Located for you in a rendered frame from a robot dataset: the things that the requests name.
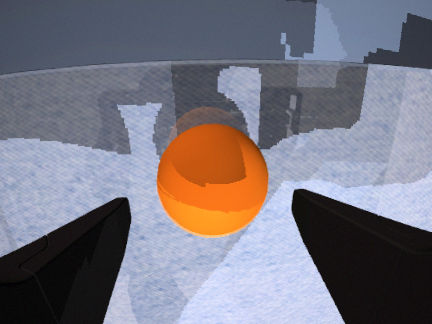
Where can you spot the clear l-shaped low wall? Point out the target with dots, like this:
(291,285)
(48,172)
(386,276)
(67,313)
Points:
(89,67)

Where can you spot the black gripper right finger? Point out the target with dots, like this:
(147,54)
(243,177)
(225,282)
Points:
(378,271)

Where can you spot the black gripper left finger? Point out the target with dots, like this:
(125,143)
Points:
(68,275)

